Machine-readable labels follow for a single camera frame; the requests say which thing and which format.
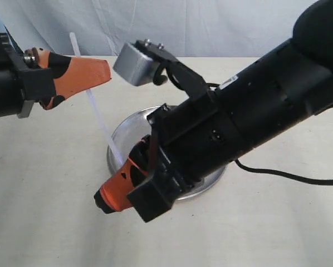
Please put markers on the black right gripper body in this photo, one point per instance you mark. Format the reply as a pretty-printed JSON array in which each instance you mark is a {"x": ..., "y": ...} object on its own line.
[{"x": 187, "y": 143}]

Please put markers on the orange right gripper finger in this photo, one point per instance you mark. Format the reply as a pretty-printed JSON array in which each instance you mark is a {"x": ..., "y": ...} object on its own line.
[
  {"x": 138, "y": 157},
  {"x": 112, "y": 195}
]

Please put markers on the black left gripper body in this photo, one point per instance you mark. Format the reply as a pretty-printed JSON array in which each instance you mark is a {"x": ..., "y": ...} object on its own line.
[{"x": 34, "y": 83}]

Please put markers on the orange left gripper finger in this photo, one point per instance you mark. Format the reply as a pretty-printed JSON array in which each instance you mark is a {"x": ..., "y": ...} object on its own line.
[
  {"x": 50, "y": 103},
  {"x": 71, "y": 75}
]

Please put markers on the clear plastic straw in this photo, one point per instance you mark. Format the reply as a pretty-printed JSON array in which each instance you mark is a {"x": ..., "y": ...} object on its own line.
[{"x": 112, "y": 145}]

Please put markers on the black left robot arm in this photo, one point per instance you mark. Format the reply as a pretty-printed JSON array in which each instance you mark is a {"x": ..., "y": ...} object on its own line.
[{"x": 9, "y": 98}]

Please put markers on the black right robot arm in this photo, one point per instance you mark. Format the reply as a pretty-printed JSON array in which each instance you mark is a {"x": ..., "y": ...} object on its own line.
[{"x": 288, "y": 85}]

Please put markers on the round stainless steel plate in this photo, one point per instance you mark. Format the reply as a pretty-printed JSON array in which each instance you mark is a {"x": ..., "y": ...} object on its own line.
[{"x": 134, "y": 127}]

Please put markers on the cream tablecloth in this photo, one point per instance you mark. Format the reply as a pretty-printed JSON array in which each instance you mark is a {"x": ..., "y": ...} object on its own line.
[{"x": 52, "y": 163}]

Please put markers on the pale blue backdrop cloth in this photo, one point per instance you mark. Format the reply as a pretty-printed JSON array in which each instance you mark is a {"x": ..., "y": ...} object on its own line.
[{"x": 185, "y": 28}]

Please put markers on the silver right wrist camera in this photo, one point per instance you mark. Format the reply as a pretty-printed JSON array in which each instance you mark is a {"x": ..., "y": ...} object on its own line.
[{"x": 135, "y": 67}]

